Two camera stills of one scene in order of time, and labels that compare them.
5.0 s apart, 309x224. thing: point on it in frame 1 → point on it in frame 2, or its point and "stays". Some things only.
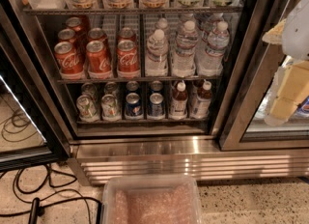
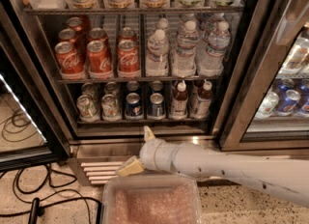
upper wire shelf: x=132 y=11 stays
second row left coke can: x=68 y=35 stays
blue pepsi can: x=133 y=105 stays
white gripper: x=298 y=31 → x=147 y=154
